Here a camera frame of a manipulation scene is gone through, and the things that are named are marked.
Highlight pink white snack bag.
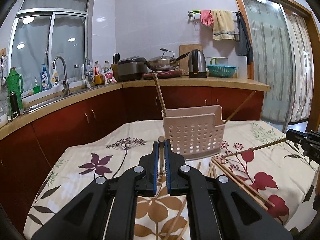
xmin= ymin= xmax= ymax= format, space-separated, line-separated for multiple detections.
xmin=104 ymin=68 xmax=117 ymax=85

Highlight teal plastic colander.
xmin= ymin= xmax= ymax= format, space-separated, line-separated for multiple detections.
xmin=207 ymin=65 xmax=236 ymax=78

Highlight blue detergent bottle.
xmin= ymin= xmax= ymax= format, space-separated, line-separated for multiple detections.
xmin=40 ymin=63 xmax=50 ymax=91

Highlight aluminium sliding window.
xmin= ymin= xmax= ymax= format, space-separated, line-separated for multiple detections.
xmin=9 ymin=0 xmax=90 ymax=97

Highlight yellow hanging towel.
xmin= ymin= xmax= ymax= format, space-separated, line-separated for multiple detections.
xmin=212 ymin=10 xmax=235 ymax=41

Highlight white plastic container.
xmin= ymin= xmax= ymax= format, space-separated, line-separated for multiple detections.
xmin=237 ymin=56 xmax=247 ymax=79

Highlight stainless steel sink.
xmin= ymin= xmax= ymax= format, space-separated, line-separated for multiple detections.
xmin=20 ymin=85 xmax=107 ymax=115

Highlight cooking oil bottle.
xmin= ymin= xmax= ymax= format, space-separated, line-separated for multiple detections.
xmin=94 ymin=61 xmax=104 ymax=85

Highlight glass sliding door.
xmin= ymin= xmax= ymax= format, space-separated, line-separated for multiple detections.
xmin=236 ymin=0 xmax=319 ymax=131

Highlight white spray cleaner bottle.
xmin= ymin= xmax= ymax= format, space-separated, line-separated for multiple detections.
xmin=50 ymin=68 xmax=60 ymax=87

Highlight dark grey hanging cloth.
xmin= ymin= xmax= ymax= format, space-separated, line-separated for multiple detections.
xmin=236 ymin=12 xmax=253 ymax=65

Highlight hanging steel ladle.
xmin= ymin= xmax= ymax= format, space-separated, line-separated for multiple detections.
xmin=1 ymin=53 xmax=7 ymax=87

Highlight red kitchen cabinets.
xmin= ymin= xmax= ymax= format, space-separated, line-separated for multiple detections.
xmin=1 ymin=86 xmax=265 ymax=233

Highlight red induction cooker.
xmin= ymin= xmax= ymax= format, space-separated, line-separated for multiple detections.
xmin=142 ymin=69 xmax=183 ymax=80

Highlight wooden chopstick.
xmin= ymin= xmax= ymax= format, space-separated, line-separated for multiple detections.
xmin=164 ymin=198 xmax=189 ymax=240
xmin=223 ymin=138 xmax=287 ymax=159
xmin=211 ymin=157 xmax=275 ymax=208
xmin=158 ymin=136 xmax=165 ymax=174
xmin=153 ymin=73 xmax=167 ymax=116
xmin=210 ymin=160 xmax=269 ymax=211
xmin=207 ymin=162 xmax=213 ymax=178
xmin=221 ymin=90 xmax=256 ymax=124

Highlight steel kitchen faucet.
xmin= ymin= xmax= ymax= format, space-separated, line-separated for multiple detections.
xmin=51 ymin=55 xmax=71 ymax=97

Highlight grey rice cooker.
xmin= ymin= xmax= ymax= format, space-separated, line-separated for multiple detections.
xmin=118 ymin=56 xmax=148 ymax=81

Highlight green soap dispenser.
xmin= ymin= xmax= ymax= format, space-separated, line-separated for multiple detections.
xmin=33 ymin=77 xmax=41 ymax=94

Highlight white green mug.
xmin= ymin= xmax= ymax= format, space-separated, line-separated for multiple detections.
xmin=210 ymin=57 xmax=228 ymax=65

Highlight green thermos jug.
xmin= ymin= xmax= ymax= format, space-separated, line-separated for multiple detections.
xmin=7 ymin=67 xmax=24 ymax=109

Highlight pink perforated utensil holder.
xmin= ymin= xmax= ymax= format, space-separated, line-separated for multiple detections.
xmin=162 ymin=105 xmax=225 ymax=161

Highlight clear bottle white cap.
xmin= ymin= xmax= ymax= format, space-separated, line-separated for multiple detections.
xmin=104 ymin=61 xmax=111 ymax=71

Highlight knife block with knives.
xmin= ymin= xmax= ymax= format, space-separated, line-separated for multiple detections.
xmin=111 ymin=53 xmax=120 ymax=82

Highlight black thermos bottle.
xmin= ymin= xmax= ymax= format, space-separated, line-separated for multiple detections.
xmin=9 ymin=91 xmax=20 ymax=119

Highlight steel electric kettle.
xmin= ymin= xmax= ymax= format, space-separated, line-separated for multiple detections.
xmin=188 ymin=49 xmax=207 ymax=78

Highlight pink rubber glove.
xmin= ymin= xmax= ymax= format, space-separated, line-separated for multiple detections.
xmin=200 ymin=10 xmax=214 ymax=26

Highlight wooden cutting board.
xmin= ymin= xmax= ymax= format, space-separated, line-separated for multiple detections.
xmin=178 ymin=43 xmax=203 ymax=75

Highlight wall towel rail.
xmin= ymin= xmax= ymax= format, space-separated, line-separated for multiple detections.
xmin=188 ymin=10 xmax=241 ymax=22

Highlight steel wok with lid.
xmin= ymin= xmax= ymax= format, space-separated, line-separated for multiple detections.
xmin=145 ymin=48 xmax=190 ymax=72

